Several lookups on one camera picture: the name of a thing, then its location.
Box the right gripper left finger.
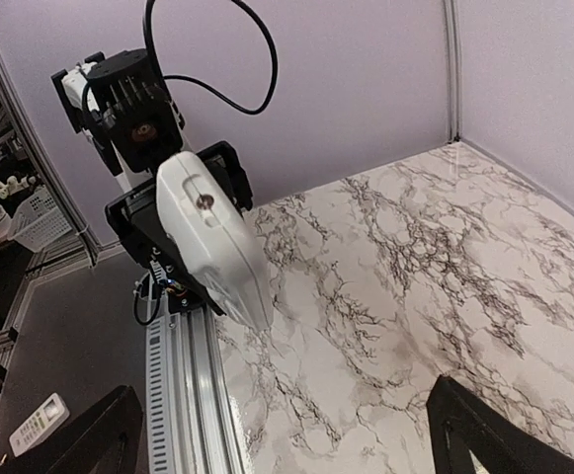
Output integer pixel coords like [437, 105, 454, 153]
[0, 385, 143, 474]

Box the white plastic basket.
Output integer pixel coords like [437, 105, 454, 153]
[8, 186, 72, 253]

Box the front aluminium rail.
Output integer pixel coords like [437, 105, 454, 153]
[145, 307, 246, 474]

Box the white air conditioner remote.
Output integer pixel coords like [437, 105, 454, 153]
[9, 393, 70, 457]

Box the right aluminium corner post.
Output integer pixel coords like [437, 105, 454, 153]
[443, 0, 462, 143]

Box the aluminium corner post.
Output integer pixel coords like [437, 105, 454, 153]
[0, 54, 101, 268]
[443, 0, 462, 143]

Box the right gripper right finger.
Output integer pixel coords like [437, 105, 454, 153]
[427, 375, 574, 474]

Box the left aluminium corner post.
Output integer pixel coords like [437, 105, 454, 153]
[0, 54, 101, 268]

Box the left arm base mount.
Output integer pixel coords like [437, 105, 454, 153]
[123, 233, 224, 327]

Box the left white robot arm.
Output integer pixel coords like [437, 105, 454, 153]
[51, 48, 273, 331]

